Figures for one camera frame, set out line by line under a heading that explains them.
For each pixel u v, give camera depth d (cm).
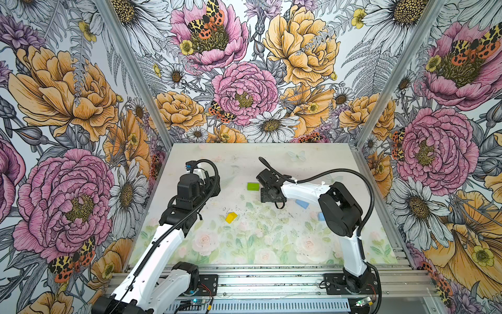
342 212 54
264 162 74
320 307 112
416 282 76
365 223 53
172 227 49
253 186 99
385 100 100
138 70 89
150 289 43
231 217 92
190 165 67
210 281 75
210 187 69
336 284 73
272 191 73
